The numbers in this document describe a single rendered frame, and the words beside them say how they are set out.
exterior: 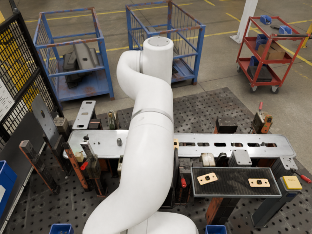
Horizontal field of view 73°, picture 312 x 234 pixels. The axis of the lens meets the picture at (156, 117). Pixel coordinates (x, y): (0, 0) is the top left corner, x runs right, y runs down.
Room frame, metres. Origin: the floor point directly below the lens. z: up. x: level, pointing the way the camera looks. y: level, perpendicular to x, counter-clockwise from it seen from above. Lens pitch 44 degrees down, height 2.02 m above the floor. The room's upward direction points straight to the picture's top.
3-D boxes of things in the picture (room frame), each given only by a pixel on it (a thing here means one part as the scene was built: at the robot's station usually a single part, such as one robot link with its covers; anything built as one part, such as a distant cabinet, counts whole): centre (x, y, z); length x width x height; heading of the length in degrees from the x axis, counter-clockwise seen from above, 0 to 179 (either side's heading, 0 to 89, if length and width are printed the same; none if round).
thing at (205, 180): (0.49, -0.23, 1.17); 0.08 x 0.04 x 0.01; 108
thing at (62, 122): (0.95, 0.62, 0.88); 0.08 x 0.08 x 0.36; 89
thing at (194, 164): (0.60, -0.21, 0.90); 0.05 x 0.05 x 0.40; 89
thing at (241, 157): (0.64, -0.45, 0.90); 0.13 x 0.10 x 0.41; 179
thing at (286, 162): (0.64, -0.71, 0.88); 0.11 x 0.10 x 0.36; 179
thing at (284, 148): (0.82, -0.14, 1.00); 1.38 x 0.22 x 0.02; 89
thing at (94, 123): (1.01, 0.42, 0.84); 0.11 x 0.10 x 0.28; 179
